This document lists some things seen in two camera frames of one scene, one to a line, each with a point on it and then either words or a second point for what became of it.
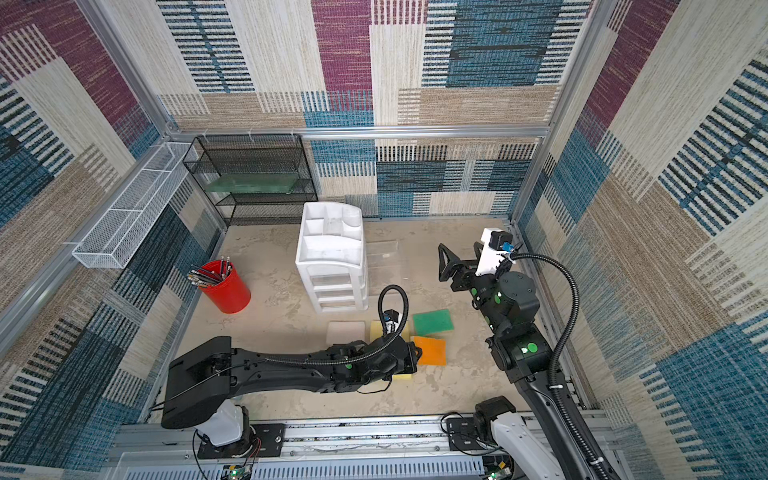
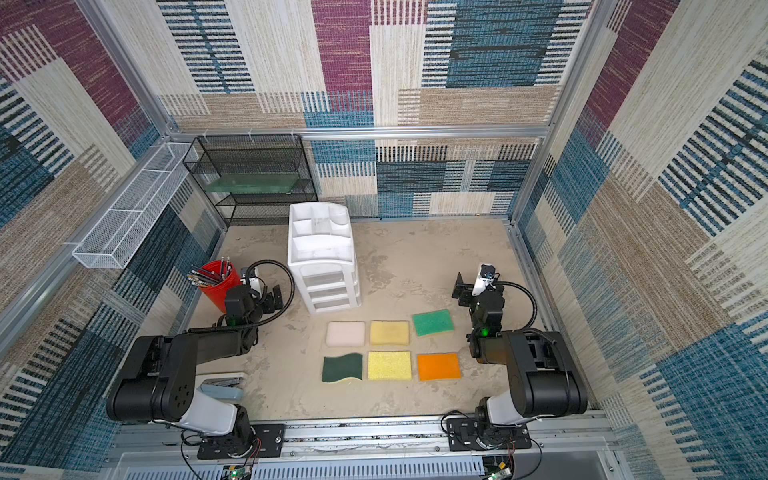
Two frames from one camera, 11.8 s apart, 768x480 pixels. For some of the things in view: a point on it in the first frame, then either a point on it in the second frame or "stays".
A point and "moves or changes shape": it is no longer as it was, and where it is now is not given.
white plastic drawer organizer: x=331 y=256 moves or changes shape
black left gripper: x=411 y=353 to x=270 y=307
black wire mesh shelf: x=266 y=177 stays
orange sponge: x=434 y=351 to x=443 y=366
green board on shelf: x=273 y=182 stays
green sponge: x=432 y=322 stays
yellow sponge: x=376 y=330 stays
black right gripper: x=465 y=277 to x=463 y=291
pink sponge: x=345 y=331 stays
